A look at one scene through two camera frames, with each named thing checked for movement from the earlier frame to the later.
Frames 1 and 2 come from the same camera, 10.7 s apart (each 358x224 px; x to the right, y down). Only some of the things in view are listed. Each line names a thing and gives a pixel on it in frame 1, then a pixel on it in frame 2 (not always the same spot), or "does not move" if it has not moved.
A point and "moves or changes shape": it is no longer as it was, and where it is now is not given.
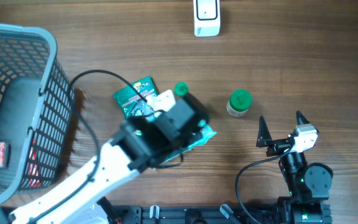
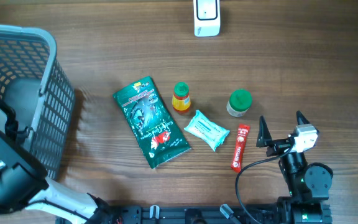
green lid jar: [239, 102] does not move
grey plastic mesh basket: [27, 104] does not move
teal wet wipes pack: [206, 133] to [207, 130]
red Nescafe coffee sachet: [34, 179] moves or changes shape
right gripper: [264, 139] does not move
